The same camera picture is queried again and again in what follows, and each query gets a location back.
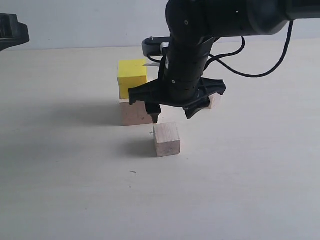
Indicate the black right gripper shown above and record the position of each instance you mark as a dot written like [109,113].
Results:
[180,81]

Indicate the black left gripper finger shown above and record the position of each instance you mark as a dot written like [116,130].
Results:
[12,32]

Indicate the medium wooden cube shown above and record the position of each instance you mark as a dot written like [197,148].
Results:
[166,139]

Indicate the large light wooden cube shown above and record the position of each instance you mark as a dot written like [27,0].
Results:
[133,115]

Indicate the small wooden cube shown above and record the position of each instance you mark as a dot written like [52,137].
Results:
[214,100]

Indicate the yellow cube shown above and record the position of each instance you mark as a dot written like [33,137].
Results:
[131,73]

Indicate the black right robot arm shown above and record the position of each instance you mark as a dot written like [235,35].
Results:
[194,26]

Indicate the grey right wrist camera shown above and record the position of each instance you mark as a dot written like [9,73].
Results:
[153,46]

